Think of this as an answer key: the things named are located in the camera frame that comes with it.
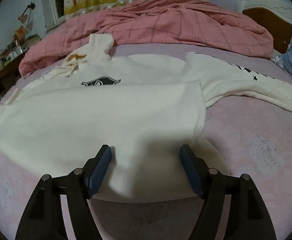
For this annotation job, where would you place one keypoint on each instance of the pink bed sheet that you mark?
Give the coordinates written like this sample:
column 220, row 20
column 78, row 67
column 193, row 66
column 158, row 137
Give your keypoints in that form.
column 253, row 136

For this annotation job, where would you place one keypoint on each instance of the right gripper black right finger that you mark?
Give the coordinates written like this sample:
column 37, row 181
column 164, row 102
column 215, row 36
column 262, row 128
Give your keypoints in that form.
column 248, row 217

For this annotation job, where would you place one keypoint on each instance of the white zip hoodie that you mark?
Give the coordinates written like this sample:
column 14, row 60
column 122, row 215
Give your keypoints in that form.
column 144, row 106

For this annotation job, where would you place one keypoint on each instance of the pink desk lamp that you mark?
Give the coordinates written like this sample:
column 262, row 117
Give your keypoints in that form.
column 24, row 15

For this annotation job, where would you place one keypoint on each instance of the dark wooden desk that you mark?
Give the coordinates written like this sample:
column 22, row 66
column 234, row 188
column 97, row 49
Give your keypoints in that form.
column 9, row 74

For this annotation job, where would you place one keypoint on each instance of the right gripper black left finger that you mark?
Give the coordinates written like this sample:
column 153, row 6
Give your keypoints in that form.
column 43, row 217

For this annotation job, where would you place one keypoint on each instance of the window frame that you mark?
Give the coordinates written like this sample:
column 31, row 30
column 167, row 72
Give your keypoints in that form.
column 53, row 12

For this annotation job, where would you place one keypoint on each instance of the white carved headboard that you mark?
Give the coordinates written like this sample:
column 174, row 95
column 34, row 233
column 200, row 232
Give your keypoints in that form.
column 275, row 16

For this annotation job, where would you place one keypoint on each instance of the pink plaid quilt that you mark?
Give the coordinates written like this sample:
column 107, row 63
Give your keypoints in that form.
column 194, row 22

